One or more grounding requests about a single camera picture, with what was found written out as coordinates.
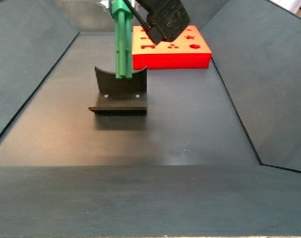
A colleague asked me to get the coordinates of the red shape sorter block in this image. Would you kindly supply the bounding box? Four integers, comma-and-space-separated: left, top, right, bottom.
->
132, 25, 212, 70

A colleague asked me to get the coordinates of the green three prong object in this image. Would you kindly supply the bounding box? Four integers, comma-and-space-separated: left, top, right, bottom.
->
110, 0, 132, 79

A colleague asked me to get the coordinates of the black curved fixture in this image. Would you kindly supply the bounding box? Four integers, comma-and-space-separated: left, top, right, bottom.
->
88, 68, 148, 115

